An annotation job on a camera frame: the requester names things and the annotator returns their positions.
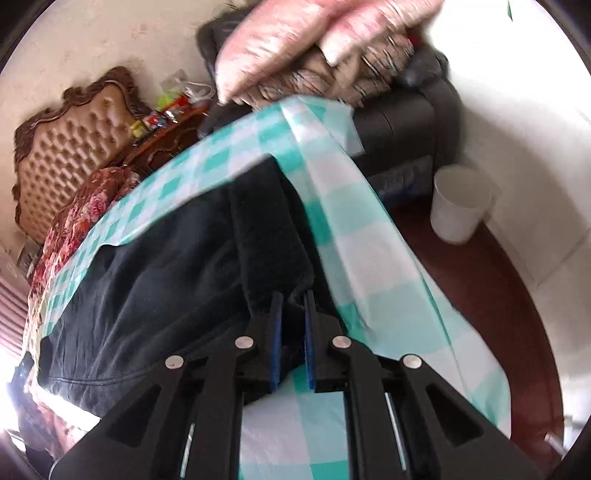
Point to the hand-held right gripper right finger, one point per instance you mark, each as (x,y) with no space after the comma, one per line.
(310,344)

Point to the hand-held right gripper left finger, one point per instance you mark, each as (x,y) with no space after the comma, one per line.
(275,344)

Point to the black pants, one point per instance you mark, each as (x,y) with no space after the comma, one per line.
(184,286)

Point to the teal checkered cloth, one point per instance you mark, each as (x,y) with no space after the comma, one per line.
(351,221)

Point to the white waste bin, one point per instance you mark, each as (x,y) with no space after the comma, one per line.
(459,205)

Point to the dark wooden nightstand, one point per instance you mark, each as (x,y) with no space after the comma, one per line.
(166,138)

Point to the black leather sofa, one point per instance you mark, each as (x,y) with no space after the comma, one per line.
(397,124)

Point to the red floral blanket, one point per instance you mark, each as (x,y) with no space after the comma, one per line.
(69,221)

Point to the pile of colourful packets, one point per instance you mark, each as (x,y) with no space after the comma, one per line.
(171,108)

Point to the pink curtain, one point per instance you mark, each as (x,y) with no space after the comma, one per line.
(11,314)

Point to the tufted brown headboard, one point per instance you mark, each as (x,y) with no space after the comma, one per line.
(64,147)

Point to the pink pillow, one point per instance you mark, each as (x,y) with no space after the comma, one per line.
(295,41)

